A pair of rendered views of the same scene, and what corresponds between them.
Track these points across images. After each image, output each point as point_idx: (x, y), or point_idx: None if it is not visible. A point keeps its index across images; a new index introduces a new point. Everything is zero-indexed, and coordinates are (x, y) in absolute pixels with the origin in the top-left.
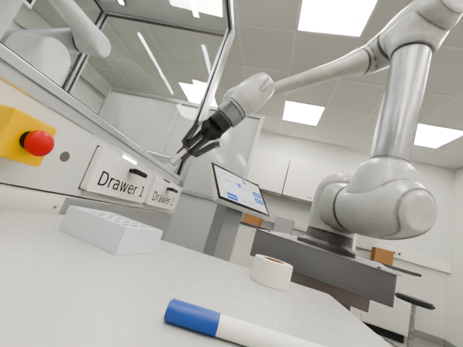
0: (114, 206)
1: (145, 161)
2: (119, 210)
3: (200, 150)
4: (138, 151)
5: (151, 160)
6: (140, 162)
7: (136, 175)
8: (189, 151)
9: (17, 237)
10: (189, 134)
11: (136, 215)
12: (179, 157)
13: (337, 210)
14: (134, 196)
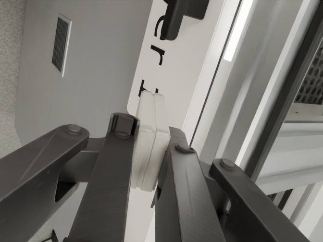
0: (151, 5)
1: (225, 114)
2: (141, 31)
3: (36, 156)
4: (264, 53)
5: (224, 158)
6: (228, 80)
7: (189, 43)
8: (116, 125)
9: None
10: (259, 217)
11: (118, 111)
12: (142, 105)
13: None
14: (146, 55)
